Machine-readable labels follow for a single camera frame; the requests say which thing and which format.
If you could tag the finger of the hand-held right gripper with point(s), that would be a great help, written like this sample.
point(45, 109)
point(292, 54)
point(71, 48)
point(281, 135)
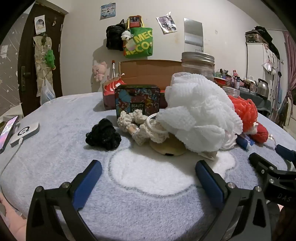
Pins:
point(261, 165)
point(285, 151)

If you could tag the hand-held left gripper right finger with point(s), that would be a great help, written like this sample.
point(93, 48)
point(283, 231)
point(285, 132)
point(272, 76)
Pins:
point(209, 185)

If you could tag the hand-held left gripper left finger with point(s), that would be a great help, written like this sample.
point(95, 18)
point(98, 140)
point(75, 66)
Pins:
point(89, 183)

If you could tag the blue plastic clip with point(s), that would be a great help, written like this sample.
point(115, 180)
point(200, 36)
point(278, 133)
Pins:
point(245, 142)

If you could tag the red and white plush toy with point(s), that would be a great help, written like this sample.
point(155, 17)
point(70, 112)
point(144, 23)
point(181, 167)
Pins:
point(261, 133)

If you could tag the black scrunchie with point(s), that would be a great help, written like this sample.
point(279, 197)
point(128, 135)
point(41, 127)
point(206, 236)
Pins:
point(103, 134)

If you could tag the red mesh bath pouf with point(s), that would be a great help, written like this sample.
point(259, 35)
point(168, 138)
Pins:
point(246, 111)

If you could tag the beige round makeup puff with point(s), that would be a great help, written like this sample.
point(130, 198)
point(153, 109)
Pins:
point(166, 147)

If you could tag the cream crochet scrunchie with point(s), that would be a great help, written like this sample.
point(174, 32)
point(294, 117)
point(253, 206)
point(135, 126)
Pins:
point(143, 133)

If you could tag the white mesh bath pouf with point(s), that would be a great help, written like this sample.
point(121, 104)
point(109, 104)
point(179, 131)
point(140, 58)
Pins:
point(198, 111)

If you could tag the cardboard box red lining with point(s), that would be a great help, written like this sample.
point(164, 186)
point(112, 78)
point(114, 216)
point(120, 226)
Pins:
point(150, 69)

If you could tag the beige paper tag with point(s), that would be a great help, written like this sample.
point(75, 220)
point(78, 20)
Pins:
point(208, 155)

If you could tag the table with dark green cloth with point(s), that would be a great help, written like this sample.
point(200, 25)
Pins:
point(261, 104)

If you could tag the steel kettle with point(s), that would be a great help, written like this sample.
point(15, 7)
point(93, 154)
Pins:
point(262, 89)

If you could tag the white power bank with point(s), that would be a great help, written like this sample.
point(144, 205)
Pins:
point(24, 133)

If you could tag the pink curtain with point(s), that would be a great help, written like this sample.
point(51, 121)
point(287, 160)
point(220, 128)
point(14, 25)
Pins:
point(291, 69)

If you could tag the row of cosmetic bottles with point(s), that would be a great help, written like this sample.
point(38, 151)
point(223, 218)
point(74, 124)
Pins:
point(235, 81)

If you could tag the pink bed sheet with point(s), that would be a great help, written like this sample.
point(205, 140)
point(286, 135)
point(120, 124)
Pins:
point(11, 222)

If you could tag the white wardrobe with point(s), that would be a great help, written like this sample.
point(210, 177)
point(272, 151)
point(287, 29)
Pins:
point(254, 64)

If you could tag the red basin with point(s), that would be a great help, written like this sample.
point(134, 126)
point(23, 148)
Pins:
point(220, 81)

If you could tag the smartphone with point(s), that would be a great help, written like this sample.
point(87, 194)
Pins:
point(8, 132)

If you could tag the floral tin box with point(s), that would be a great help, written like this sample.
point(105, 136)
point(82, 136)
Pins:
point(136, 97)

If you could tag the clear plastic bag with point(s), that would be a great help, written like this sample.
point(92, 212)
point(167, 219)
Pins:
point(47, 92)

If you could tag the black bag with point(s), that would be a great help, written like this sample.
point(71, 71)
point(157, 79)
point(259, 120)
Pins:
point(270, 41)

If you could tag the pale pink plush toy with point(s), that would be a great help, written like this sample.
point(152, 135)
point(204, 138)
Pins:
point(99, 70)

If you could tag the glass jar metal lid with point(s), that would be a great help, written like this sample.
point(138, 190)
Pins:
point(196, 67)

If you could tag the patterned suitcase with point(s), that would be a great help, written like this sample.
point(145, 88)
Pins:
point(255, 37)

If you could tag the green plush toy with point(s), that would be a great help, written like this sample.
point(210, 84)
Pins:
point(50, 59)

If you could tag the hanging pocket organizer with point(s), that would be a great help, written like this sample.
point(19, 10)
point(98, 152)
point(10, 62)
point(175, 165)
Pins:
point(39, 46)

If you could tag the black backpack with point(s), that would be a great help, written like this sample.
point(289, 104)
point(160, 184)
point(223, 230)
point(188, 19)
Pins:
point(114, 37)

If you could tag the green tote bag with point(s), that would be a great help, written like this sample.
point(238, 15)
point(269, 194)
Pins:
point(142, 44)

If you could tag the white paper portrait sheet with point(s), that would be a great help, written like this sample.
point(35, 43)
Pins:
point(40, 23)

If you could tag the red framed picture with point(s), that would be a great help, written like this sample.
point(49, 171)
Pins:
point(134, 22)

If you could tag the wall mirror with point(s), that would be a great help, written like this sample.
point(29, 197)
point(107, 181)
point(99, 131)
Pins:
point(193, 32)

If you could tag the white wall switch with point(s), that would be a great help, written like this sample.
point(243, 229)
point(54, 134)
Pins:
point(4, 51)

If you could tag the photo wall poster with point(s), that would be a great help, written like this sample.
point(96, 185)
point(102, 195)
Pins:
point(167, 25)

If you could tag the blue wall poster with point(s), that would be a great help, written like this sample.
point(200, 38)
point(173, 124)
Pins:
point(108, 11)

